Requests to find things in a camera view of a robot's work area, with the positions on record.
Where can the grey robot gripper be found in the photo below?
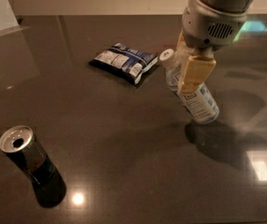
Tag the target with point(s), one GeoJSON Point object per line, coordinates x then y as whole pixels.
{"type": "Point", "coordinates": [208, 28]}

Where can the clear blue-label water bottle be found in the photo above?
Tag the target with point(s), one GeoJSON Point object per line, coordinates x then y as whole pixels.
{"type": "Point", "coordinates": [200, 104]}

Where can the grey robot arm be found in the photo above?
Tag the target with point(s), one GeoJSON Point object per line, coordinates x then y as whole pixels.
{"type": "Point", "coordinates": [232, 6]}

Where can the blue white chip bag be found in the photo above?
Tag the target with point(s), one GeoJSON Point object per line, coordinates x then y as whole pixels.
{"type": "Point", "coordinates": [125, 62]}

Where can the black energy drink can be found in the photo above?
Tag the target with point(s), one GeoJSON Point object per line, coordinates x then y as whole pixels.
{"type": "Point", "coordinates": [20, 145]}

